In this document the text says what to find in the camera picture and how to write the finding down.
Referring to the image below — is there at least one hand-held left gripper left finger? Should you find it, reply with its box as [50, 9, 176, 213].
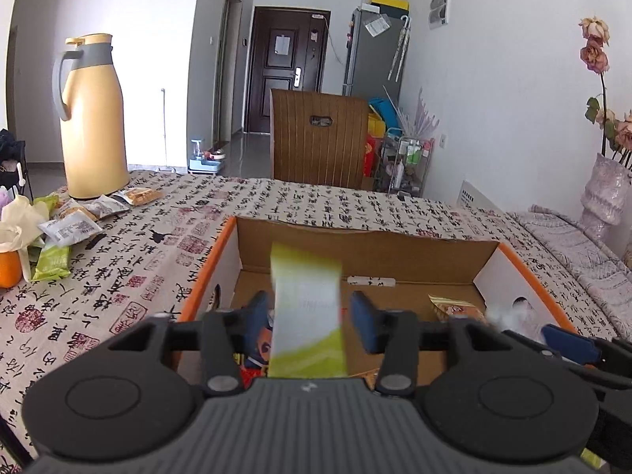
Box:
[106, 290, 272, 397]

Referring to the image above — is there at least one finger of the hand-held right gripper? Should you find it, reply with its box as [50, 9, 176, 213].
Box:
[501, 328, 608, 391]
[540, 324, 632, 369]

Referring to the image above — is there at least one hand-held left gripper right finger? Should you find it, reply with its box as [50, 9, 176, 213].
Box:
[350, 290, 514, 398]

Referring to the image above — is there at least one red noodle snack bag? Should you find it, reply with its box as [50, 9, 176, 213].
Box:
[234, 306, 275, 381]

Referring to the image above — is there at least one green white snack packet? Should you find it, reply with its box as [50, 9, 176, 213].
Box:
[267, 242, 348, 378]

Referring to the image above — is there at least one red cardboard box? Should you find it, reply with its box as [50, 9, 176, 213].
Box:
[175, 214, 578, 386]

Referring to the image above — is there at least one orange striped snack packet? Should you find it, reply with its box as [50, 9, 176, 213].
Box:
[427, 293, 489, 324]

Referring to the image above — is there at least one grey patterned cloth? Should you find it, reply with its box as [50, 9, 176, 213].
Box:
[508, 205, 632, 329]

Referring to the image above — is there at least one printed tablecloth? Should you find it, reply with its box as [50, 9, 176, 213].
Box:
[0, 170, 632, 460]

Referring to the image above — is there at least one pink ribbed vase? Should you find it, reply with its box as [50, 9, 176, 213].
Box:
[580, 153, 632, 230]

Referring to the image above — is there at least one blue white plastic caddy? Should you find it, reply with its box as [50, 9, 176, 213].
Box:
[188, 139, 228, 173]

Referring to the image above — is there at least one red gift box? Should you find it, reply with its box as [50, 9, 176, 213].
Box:
[363, 133, 383, 179]

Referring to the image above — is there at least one wooden chair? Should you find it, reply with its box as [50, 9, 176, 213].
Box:
[271, 88, 371, 189]

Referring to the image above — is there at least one pile of small snack packets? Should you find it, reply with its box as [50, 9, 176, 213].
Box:
[27, 186, 164, 282]

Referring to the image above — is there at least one blue plastic bin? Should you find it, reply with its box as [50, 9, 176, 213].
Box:
[368, 98, 403, 129]

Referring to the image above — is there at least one dark entrance door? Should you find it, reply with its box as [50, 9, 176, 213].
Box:
[245, 6, 331, 135]

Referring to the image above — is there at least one grey interior door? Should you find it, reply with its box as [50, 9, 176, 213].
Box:
[213, 0, 244, 145]

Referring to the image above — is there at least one yellow thermos jug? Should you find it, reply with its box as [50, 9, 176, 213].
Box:
[52, 34, 130, 201]

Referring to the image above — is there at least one orange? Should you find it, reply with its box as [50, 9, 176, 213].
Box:
[0, 252, 23, 288]

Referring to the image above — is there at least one white artificial flower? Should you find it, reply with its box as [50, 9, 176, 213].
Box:
[0, 192, 50, 282]

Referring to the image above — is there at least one grey refrigerator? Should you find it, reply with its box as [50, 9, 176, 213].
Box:
[343, 7, 410, 100]

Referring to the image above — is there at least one white folded umbrella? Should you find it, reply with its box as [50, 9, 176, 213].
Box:
[387, 15, 412, 82]

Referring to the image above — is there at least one dried rose bouquet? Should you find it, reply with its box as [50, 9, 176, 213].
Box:
[579, 16, 632, 164]

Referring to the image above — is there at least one paper in plastic sleeve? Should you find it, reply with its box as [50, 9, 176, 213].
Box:
[364, 14, 391, 38]

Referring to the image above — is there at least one black bag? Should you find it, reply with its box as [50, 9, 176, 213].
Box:
[0, 128, 28, 198]

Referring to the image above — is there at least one wire storage rack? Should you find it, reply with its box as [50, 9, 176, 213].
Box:
[372, 128, 435, 197]

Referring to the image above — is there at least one white cable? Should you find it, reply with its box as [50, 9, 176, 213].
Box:
[323, 16, 347, 66]

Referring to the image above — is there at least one white wall panel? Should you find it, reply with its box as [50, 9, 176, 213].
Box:
[429, 0, 451, 28]

